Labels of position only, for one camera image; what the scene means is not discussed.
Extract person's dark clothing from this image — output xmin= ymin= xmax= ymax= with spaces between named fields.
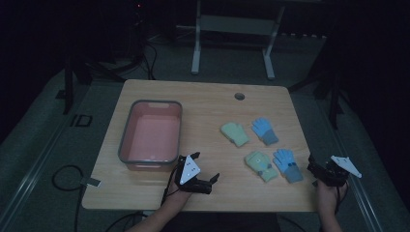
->
xmin=161 ymin=212 xmax=282 ymax=232

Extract right hand-held gripper black cable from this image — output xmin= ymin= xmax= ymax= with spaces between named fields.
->
xmin=334 ymin=186 xmax=344 ymax=217

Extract green mitten with face print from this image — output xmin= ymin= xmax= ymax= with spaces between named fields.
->
xmin=244 ymin=151 xmax=279 ymax=184

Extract blue glove with dark dots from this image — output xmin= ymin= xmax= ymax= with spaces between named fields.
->
xmin=272 ymin=148 xmax=305 ymax=185

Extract hand-held gripper black cable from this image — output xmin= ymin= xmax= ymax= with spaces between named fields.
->
xmin=334 ymin=186 xmax=344 ymax=217
xmin=160 ymin=165 xmax=182 ymax=207

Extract plain blue glove grey cuff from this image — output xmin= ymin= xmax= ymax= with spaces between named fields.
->
xmin=250 ymin=117 xmax=279 ymax=146

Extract white metal stand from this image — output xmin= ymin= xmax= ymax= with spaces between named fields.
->
xmin=175 ymin=0 xmax=286 ymax=81

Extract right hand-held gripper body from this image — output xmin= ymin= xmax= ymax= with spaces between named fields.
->
xmin=313 ymin=155 xmax=363 ymax=189

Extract person's right hand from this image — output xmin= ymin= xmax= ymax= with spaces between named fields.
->
xmin=315 ymin=180 xmax=349 ymax=215

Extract plain green mitten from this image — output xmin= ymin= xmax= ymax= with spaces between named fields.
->
xmin=220 ymin=121 xmax=250 ymax=148

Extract left hand-held gripper black cable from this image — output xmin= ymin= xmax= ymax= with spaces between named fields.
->
xmin=160 ymin=165 xmax=182 ymax=207

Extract person's left hand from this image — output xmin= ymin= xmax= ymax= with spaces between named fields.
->
xmin=165 ymin=181 xmax=194 ymax=209

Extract pink basin with grey rim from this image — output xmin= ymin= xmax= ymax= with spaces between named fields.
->
xmin=117 ymin=100 xmax=184 ymax=172

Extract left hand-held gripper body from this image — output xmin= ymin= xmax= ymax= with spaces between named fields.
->
xmin=175 ymin=154 xmax=214 ymax=195

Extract black stand with splayed legs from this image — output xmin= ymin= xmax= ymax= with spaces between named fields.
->
xmin=55 ymin=56 xmax=128 ymax=116
xmin=287 ymin=35 xmax=345 ymax=131

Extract black looped floor cable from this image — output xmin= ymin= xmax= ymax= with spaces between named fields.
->
xmin=51 ymin=164 xmax=87 ymax=232

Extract black background cables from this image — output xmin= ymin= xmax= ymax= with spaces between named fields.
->
xmin=112 ymin=40 xmax=160 ymax=81

